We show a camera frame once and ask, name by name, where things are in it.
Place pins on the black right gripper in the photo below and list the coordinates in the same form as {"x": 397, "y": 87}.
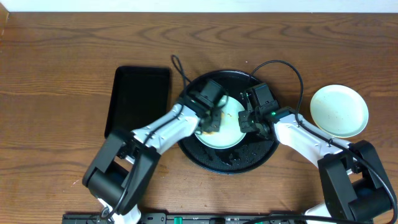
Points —
{"x": 242, "y": 122}

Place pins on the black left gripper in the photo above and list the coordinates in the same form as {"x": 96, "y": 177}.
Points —
{"x": 213, "y": 118}

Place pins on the green yellow sponge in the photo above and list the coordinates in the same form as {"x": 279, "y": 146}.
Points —
{"x": 212, "y": 123}

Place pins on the mint plate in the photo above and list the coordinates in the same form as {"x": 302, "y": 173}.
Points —
{"x": 339, "y": 111}
{"x": 229, "y": 133}

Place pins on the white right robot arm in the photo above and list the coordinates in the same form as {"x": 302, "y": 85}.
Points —
{"x": 356, "y": 188}

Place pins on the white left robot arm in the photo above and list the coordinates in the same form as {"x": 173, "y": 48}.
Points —
{"x": 123, "y": 167}

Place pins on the black round tray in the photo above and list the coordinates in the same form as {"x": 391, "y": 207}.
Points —
{"x": 250, "y": 153}

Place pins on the black rectangular tray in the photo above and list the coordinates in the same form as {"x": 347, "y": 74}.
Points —
{"x": 140, "y": 95}

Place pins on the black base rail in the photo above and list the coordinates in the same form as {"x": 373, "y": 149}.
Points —
{"x": 159, "y": 218}

